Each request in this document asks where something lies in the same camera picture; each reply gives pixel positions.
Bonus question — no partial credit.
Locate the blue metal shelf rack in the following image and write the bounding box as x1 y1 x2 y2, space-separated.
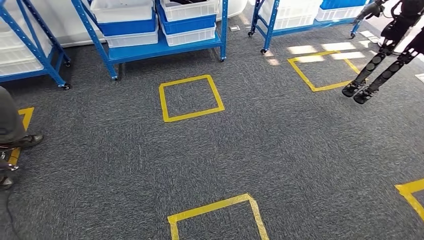
71 0 229 81
248 0 375 55
0 0 72 90

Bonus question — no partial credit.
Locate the white plastic crate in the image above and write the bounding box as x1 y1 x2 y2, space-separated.
315 4 365 22
104 23 160 49
90 0 155 24
0 13 51 51
258 0 324 31
162 24 217 47
159 0 220 22
0 43 54 65
0 57 45 77

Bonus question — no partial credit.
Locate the seated person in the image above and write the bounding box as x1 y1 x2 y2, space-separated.
0 86 44 191

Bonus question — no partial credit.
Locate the chrome base stool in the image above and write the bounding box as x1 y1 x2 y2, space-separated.
0 150 20 173

